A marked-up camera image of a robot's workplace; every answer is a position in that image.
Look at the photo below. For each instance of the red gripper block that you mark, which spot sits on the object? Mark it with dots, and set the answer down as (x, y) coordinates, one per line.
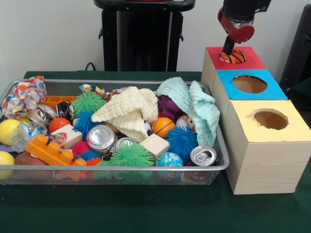
(238, 31)

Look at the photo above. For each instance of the orange tiger plush toy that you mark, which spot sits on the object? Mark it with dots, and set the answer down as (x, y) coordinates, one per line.
(234, 58)

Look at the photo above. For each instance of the mint green muslin cloth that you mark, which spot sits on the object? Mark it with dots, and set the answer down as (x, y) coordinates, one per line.
(197, 104)

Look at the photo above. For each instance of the cream yellow muslin cloth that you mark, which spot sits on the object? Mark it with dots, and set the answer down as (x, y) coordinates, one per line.
(129, 111)

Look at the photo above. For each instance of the wooden box with three holes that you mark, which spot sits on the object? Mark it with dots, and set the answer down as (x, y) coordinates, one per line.
(262, 160)

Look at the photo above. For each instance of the clear mesh bin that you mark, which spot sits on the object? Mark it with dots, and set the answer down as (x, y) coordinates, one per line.
(160, 175)

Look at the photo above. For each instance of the black chair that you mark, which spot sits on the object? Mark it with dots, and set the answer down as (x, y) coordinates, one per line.
(299, 53)

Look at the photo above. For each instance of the small orange basketball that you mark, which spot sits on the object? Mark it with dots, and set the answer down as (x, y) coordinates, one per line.
(163, 127)

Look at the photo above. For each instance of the blue spiky ball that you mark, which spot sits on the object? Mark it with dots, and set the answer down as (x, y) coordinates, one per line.
(181, 141)

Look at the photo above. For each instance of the silver can with pull tab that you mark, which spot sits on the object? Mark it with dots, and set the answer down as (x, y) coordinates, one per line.
(203, 155)

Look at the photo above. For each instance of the large green spiky ball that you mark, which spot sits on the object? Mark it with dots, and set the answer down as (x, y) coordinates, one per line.
(131, 156)

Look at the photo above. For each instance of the small green spiky ball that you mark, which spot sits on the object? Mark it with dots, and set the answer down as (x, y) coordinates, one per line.
(87, 103)

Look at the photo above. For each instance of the dark green table cloth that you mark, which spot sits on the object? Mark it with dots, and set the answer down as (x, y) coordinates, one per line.
(146, 208)

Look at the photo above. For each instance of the orange plastic toy piece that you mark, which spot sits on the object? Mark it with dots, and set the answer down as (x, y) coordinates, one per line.
(48, 150)

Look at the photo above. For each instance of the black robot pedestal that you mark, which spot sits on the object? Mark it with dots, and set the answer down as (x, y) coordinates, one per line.
(141, 39)

